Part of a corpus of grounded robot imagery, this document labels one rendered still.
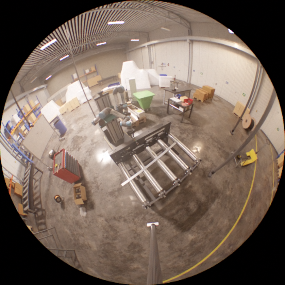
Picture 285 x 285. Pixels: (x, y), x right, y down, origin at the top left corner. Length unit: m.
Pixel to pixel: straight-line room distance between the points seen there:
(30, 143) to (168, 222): 5.48
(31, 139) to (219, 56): 14.12
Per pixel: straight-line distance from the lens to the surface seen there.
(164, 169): 1.48
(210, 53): 11.34
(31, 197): 5.00
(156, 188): 1.38
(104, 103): 2.08
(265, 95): 10.83
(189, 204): 2.48
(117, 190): 2.46
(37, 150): 4.88
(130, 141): 1.48
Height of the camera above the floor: 2.28
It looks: 51 degrees down
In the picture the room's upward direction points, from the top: 9 degrees counter-clockwise
